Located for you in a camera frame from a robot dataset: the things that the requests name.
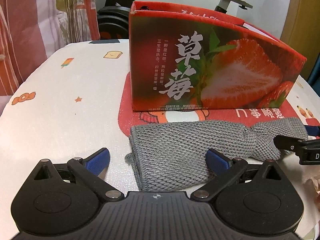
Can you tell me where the red printed mat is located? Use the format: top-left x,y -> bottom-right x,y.
117,71 -> 320,141

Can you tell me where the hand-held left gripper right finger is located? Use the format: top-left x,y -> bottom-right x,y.
191,148 -> 289,202

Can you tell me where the brown wooden door frame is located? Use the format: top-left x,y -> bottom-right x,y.
281,0 -> 320,80

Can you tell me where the white printed tablecloth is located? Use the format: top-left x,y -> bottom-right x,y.
0,39 -> 320,240

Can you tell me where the red floral curtain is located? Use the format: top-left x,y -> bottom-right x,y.
0,0 -> 101,97

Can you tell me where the grey knitted cloth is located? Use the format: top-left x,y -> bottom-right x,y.
125,117 -> 308,191

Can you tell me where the blue curtain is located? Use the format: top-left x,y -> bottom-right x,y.
307,54 -> 320,88

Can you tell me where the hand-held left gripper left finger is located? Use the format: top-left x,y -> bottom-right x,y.
27,148 -> 124,202

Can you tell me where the black exercise bike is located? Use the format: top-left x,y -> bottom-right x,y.
96,0 -> 258,42

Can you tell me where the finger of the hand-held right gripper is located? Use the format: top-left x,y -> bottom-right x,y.
274,135 -> 320,155
304,125 -> 320,137

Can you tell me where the red cardboard box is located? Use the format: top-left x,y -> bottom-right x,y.
129,1 -> 307,112

